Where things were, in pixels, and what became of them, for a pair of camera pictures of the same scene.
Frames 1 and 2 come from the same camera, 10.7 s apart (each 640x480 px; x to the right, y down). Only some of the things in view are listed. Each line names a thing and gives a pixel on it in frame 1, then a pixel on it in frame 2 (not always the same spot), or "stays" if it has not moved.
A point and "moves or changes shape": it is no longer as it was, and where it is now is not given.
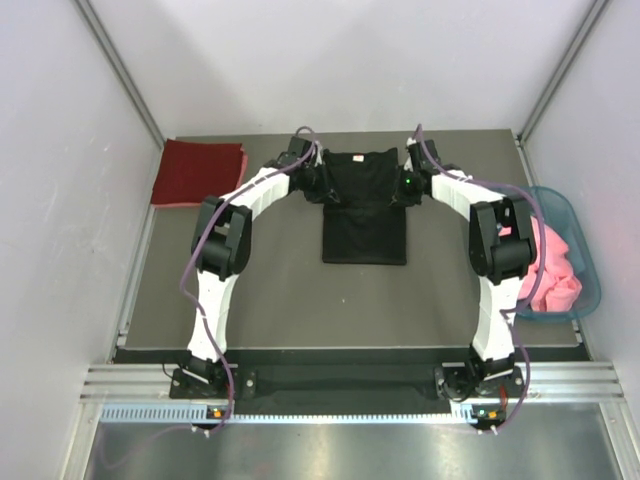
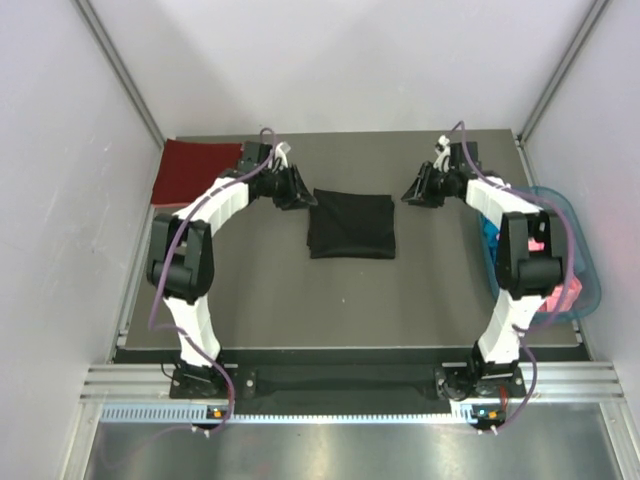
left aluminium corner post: x=121 y=70 stays
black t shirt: x=361 y=224 moves or changes shape
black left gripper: x=324 y=191 to x=296 y=189
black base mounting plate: x=347 y=389 stays
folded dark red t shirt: x=193 y=172 stays
